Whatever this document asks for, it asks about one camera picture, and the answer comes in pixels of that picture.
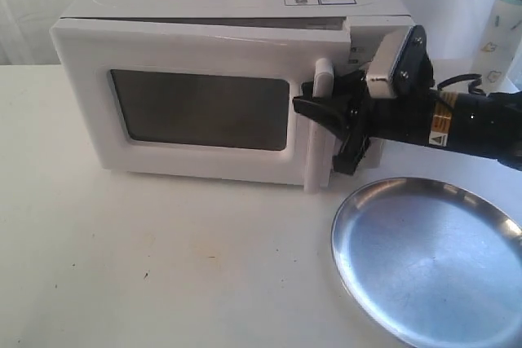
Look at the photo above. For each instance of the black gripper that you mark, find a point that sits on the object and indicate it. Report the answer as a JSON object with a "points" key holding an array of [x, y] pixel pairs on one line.
{"points": [[354, 118]]}

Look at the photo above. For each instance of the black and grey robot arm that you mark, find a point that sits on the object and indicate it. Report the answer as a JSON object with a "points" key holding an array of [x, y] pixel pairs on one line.
{"points": [[454, 115]]}

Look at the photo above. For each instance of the round stainless steel tray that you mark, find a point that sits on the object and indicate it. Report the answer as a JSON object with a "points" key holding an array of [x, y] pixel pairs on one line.
{"points": [[431, 263]]}

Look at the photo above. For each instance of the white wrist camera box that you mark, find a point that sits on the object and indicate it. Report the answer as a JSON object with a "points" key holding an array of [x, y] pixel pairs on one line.
{"points": [[383, 77]]}

